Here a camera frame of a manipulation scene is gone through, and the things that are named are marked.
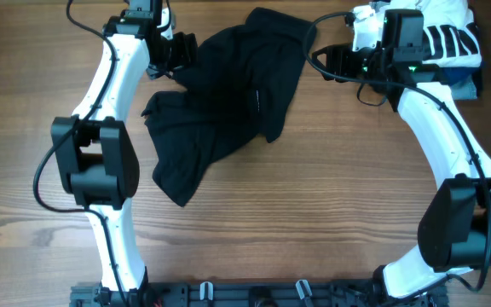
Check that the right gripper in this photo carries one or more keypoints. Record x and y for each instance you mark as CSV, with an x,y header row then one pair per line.
x,y
341,60

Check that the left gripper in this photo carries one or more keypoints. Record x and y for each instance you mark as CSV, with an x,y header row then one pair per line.
x,y
187,54

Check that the black t-shirt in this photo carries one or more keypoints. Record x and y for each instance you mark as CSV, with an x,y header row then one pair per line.
x,y
241,86

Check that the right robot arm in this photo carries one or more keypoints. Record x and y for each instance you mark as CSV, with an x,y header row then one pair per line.
x,y
415,53

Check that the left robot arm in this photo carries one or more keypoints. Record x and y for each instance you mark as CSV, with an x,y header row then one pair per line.
x,y
96,160

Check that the white Puma t-shirt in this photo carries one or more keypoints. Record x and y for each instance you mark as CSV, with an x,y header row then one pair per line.
x,y
451,37

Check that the dark blue folded garment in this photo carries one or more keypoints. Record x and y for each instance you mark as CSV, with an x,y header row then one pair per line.
x,y
454,75

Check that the light blue folded jeans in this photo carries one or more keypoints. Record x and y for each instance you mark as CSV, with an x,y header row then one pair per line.
x,y
464,90

